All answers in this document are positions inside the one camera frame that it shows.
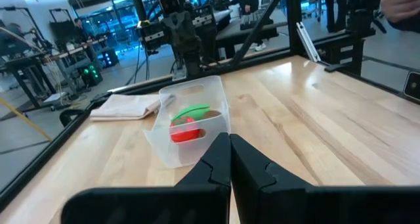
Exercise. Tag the folded beige cloth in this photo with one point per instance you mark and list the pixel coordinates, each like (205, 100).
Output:
(124, 106)

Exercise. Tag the silver aluminium extrusion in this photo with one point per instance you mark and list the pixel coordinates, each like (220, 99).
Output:
(308, 41)

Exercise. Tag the black electronics box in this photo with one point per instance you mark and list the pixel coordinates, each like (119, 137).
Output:
(205, 27)
(154, 35)

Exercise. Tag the black computer with green lights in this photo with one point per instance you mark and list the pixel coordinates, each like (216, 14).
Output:
(90, 73)

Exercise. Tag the black vertical frame post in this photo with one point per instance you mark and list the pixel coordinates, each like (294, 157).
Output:
(293, 20)

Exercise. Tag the brown toy kiwi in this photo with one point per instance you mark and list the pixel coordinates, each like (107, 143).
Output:
(212, 114)

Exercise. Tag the black keyboard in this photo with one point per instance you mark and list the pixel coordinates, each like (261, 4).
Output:
(254, 19)

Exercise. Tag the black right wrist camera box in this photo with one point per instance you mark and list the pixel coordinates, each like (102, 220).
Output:
(170, 3)

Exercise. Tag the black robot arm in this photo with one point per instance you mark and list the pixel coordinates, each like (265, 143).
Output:
(359, 10)

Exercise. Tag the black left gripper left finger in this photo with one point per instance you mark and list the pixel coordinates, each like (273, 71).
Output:
(157, 206)

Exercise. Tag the black diagonal frame strut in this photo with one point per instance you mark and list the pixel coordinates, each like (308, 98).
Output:
(259, 22)

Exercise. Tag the table-level camera box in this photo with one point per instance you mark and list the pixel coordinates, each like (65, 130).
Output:
(412, 86)

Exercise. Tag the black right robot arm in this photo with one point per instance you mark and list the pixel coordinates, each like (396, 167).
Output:
(192, 59)

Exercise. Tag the person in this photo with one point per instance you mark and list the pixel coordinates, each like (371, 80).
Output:
(249, 0)
(82, 33)

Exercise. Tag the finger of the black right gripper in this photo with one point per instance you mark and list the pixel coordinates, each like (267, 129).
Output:
(189, 33)
(176, 33)

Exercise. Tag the person's hand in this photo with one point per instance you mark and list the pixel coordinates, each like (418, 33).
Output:
(398, 4)

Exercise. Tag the black table edge frame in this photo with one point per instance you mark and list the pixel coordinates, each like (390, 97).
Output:
(33, 166)

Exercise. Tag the red toy tomato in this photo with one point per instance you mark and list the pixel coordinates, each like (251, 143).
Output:
(185, 133)

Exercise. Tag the black side table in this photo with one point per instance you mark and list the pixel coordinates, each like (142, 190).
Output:
(246, 35)

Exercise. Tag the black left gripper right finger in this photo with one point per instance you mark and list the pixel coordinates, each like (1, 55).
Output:
(311, 206)

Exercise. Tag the clear plastic container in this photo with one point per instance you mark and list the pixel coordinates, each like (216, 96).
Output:
(183, 151)

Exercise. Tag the green toy vegetable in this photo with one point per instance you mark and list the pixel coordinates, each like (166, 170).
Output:
(192, 112)

